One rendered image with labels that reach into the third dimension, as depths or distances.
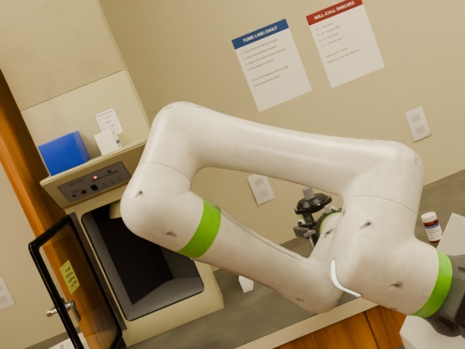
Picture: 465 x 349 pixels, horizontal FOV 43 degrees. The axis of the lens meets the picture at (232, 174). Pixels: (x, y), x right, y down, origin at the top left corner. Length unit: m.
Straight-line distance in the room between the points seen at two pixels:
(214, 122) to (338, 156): 0.24
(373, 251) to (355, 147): 0.20
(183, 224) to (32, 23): 0.90
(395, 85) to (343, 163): 1.24
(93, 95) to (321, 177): 0.87
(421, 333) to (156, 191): 0.57
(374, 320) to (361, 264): 0.67
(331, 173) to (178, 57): 1.20
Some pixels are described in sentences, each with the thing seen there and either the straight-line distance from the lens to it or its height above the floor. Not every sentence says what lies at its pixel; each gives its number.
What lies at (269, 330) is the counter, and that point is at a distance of 1.60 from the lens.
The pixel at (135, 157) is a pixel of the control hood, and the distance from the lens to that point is 1.67.
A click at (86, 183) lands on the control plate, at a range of 1.71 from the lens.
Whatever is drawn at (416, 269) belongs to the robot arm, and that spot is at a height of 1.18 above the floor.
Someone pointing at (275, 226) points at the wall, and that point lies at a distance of 2.25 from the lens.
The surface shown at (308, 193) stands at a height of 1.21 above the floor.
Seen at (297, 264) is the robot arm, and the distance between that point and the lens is 1.26.
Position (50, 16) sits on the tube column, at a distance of 1.80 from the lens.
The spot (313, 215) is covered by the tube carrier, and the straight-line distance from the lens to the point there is 1.64.
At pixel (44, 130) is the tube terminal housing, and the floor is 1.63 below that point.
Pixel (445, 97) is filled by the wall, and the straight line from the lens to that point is 2.37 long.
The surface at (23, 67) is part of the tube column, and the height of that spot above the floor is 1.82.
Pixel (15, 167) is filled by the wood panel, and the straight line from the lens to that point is 1.74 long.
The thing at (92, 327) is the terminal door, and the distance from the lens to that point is 1.69.
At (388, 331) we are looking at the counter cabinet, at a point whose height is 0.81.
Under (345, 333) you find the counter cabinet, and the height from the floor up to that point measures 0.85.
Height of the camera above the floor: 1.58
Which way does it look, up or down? 9 degrees down
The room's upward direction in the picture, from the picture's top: 22 degrees counter-clockwise
